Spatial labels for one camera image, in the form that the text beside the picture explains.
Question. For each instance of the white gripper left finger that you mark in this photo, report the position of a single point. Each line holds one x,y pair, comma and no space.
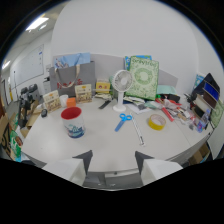
68,168

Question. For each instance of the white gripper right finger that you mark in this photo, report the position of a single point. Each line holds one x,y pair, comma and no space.
158,170

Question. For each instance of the white ruler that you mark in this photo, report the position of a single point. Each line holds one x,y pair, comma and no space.
137,130

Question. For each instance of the yellow tape roll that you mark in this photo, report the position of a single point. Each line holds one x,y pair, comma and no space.
157,122

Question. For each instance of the black small device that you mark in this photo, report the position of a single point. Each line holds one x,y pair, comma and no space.
44,113

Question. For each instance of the red flat packet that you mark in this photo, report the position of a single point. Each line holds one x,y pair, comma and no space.
166,109

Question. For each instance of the orange small box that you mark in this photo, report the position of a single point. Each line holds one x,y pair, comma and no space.
71,102

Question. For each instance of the white small cup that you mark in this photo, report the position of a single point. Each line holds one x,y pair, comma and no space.
63,100

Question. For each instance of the tan printed box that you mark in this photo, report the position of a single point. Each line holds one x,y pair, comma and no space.
83,93
52,100

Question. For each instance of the black remote control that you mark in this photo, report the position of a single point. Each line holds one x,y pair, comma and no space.
104,104

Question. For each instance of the black office chair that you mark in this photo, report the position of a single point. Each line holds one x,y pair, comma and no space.
27,99

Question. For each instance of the mint green pouch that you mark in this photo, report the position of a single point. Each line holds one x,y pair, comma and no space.
165,89

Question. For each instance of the yellow printed box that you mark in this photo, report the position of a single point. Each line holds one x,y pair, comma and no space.
103,87

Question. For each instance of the black file organizer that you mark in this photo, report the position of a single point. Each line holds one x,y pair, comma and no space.
206,94

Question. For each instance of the white desk fan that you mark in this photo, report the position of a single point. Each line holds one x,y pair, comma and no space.
121,87

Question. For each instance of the grey paper gift bag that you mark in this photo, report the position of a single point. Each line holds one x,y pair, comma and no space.
73,77

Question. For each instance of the green wreath print bag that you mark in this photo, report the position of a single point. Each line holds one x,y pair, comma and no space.
143,78

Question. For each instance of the light blue poster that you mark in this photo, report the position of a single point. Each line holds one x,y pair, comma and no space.
73,60

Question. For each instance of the whiteboard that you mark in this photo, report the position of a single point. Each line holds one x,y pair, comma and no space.
29,66

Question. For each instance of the blue picture book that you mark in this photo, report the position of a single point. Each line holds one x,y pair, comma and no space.
128,61

